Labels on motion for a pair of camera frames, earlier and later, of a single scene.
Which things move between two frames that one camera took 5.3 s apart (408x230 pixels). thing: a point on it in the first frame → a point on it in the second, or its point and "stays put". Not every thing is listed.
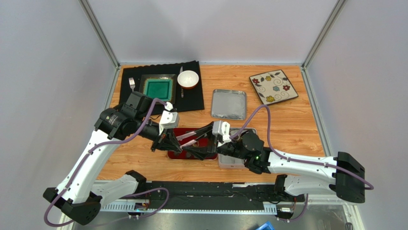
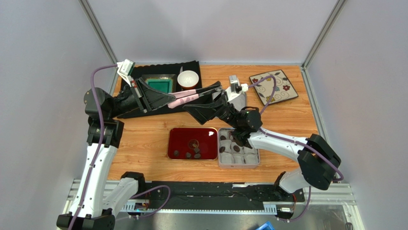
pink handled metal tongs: x=180 y=138 → x=183 y=97
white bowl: x=188 y=79 stays put
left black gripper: x=168 y=142 → x=149 y=99
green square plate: x=163 y=86 stays put
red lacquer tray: x=201 y=143 stays put
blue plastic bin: x=267 y=225 stays put
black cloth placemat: x=190 y=98 stays put
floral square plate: x=273 y=86 stays put
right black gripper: x=219 y=148 → x=215 y=112
